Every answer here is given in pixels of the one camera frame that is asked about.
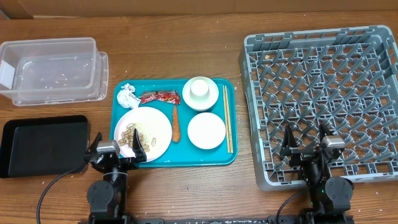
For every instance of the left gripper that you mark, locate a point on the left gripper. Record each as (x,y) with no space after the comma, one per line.
(139,155)

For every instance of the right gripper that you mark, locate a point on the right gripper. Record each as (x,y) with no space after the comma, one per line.
(301,154)

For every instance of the large white plate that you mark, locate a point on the large white plate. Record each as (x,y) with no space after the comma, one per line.
(154,131)

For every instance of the white napkin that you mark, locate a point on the white napkin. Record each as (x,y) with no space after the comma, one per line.
(126,97)

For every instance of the orange carrot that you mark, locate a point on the orange carrot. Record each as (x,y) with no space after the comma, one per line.
(176,135)

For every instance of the red snack wrapper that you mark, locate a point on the red snack wrapper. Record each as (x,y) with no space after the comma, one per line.
(167,96)

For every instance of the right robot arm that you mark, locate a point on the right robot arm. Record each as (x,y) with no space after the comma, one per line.
(329,196)

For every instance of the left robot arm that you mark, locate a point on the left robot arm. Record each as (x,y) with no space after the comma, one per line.
(108,197)

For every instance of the grey dishwasher rack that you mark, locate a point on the grey dishwasher rack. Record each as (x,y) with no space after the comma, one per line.
(343,78)

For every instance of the black plastic tray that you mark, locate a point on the black plastic tray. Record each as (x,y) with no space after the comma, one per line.
(44,146)

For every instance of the teal serving tray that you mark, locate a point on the teal serving tray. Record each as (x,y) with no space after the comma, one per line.
(183,153)

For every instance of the right wooden chopstick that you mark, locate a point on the right wooden chopstick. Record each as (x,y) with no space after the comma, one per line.
(229,122)

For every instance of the wooden chopstick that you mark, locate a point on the wooden chopstick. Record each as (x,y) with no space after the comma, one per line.
(226,118)
(229,122)

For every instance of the small white plate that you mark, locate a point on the small white plate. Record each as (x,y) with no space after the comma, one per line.
(206,131)

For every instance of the left wooden chopstick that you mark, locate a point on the left wooden chopstick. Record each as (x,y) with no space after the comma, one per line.
(226,118)

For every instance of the clear plastic bin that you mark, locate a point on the clear plastic bin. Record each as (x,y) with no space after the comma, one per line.
(53,71)

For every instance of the white bowl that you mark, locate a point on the white bowl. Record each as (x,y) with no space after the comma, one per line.
(200,104)

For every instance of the white cup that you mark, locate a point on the white cup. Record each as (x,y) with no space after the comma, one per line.
(199,88)

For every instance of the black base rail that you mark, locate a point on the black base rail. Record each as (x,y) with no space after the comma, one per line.
(269,220)

